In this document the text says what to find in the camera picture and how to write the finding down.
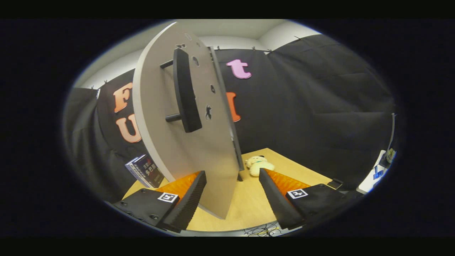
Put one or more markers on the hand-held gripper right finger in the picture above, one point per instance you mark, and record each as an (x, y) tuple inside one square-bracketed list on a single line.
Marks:
[(277, 202)]

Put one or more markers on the small black flat object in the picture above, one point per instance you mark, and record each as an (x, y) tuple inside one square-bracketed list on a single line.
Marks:
[(335, 184)]

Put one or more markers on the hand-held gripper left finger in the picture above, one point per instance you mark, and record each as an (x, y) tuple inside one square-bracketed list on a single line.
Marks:
[(188, 202)]

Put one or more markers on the dark blue book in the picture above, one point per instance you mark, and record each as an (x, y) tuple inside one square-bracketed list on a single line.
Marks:
[(151, 172)]

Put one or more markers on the dark thin stand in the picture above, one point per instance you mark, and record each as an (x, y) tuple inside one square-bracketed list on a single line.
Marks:
[(392, 135)]

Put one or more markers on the dark grey cabinet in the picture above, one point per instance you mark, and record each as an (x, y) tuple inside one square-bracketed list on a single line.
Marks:
[(239, 160)]

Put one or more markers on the white side table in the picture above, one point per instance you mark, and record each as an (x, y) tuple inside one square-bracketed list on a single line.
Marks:
[(366, 185)]

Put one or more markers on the black backdrop cloth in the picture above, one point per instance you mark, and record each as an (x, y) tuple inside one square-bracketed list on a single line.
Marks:
[(320, 106)]

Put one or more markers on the cream plush toy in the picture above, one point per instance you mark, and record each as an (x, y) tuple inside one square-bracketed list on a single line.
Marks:
[(257, 167)]

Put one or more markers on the small blue object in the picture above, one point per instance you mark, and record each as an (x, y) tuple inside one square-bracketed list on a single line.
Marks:
[(378, 173)]

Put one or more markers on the white blue book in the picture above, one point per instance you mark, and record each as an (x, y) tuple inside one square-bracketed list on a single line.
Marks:
[(133, 171)]

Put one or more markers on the light grey cabinet door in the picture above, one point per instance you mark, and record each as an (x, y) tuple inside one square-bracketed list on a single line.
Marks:
[(160, 135)]

